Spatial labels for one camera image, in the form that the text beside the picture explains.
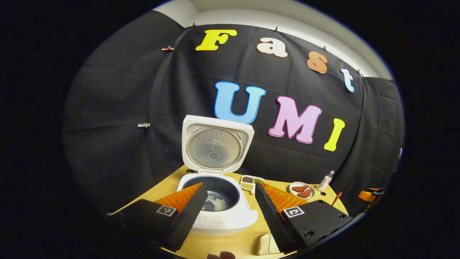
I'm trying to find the white rice cooker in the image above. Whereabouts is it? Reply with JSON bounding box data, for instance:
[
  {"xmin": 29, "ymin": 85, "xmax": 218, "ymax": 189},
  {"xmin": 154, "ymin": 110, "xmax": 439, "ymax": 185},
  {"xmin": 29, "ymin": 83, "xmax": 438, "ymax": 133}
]
[{"xmin": 177, "ymin": 115, "xmax": 258, "ymax": 237}]

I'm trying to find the white rice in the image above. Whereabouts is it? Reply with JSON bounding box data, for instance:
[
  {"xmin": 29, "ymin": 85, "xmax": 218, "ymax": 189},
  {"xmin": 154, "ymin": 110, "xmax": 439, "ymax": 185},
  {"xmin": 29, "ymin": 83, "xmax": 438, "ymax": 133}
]
[{"xmin": 203, "ymin": 194, "xmax": 227, "ymax": 212}]

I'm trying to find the white rounded block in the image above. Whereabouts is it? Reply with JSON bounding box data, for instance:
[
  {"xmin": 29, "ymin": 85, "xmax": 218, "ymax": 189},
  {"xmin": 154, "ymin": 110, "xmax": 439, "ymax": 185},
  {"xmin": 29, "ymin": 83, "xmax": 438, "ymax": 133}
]
[{"xmin": 257, "ymin": 233, "xmax": 281, "ymax": 256}]

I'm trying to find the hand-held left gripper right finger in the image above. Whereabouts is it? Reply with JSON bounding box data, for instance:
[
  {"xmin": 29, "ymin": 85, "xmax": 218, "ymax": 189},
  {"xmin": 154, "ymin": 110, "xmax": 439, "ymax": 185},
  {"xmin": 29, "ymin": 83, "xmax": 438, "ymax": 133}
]
[{"xmin": 254, "ymin": 182, "xmax": 354, "ymax": 254}]

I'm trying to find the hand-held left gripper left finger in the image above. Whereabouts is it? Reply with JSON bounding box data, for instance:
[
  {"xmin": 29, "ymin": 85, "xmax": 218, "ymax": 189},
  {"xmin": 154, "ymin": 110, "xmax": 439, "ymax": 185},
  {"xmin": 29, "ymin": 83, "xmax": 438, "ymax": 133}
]
[{"xmin": 108, "ymin": 182, "xmax": 209, "ymax": 252}]

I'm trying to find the white oval plate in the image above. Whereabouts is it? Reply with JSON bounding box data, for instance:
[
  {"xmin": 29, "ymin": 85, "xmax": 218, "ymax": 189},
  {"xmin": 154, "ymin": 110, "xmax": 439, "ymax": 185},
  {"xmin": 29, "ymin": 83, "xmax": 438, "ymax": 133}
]
[{"xmin": 289, "ymin": 182, "xmax": 316, "ymax": 200}]

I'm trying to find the small clear bottle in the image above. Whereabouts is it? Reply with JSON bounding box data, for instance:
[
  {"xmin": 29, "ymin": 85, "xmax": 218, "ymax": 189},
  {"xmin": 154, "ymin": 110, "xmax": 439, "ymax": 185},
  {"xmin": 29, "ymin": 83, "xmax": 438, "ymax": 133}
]
[{"xmin": 316, "ymin": 170, "xmax": 335, "ymax": 192}]

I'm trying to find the white divided grain dish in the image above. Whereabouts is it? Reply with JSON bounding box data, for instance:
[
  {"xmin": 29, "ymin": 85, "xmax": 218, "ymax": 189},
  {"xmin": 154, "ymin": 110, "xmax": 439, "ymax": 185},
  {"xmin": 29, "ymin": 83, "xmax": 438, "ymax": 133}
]
[{"xmin": 240, "ymin": 175, "xmax": 266, "ymax": 194}]

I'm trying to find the black backdrop cloth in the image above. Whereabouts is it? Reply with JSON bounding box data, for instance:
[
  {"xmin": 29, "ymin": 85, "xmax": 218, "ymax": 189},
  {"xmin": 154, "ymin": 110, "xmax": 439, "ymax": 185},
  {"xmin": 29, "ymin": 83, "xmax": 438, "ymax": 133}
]
[{"xmin": 63, "ymin": 10, "xmax": 405, "ymax": 216}]

